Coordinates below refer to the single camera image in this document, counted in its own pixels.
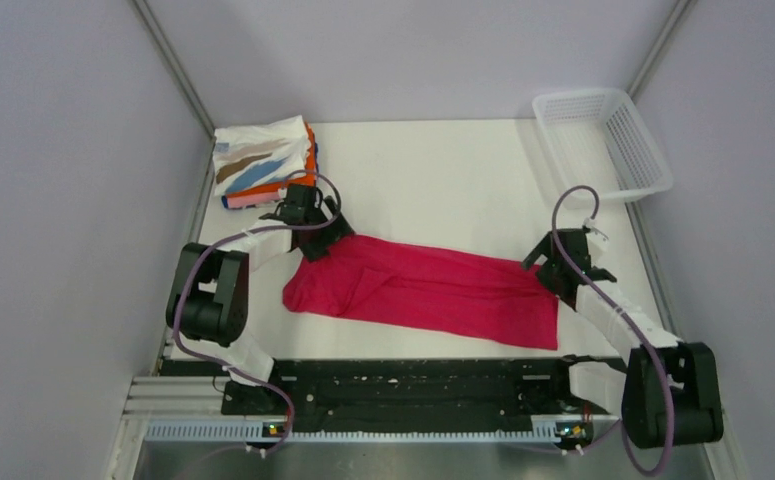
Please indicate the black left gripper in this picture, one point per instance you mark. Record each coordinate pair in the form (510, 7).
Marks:
(316, 250)

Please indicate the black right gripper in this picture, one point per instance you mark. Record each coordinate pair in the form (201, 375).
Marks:
(544, 247)

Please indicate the crimson red t-shirt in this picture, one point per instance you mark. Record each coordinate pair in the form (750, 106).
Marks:
(368, 279)

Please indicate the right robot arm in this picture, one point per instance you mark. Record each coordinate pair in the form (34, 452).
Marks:
(666, 392)

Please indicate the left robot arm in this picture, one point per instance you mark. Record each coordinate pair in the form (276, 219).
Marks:
(208, 306)

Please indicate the orange folded t-shirt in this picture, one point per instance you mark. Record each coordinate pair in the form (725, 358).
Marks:
(301, 173)

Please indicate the pink folded t-shirt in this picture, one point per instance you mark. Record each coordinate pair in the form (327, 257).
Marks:
(244, 200)

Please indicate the blue folded t-shirt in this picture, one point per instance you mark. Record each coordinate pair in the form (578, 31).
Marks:
(309, 179)

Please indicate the white patterned folded t-shirt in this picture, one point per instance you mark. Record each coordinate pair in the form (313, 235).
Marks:
(245, 157)

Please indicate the white plastic basket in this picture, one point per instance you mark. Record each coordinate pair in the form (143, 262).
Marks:
(597, 137)

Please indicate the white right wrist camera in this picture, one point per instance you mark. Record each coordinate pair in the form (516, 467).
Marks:
(598, 241)

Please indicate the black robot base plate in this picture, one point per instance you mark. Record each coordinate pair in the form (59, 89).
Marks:
(509, 368)

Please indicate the white slotted cable duct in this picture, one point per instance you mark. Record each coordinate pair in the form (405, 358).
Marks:
(258, 432)

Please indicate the aluminium rail frame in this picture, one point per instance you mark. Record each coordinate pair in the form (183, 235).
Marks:
(162, 397)

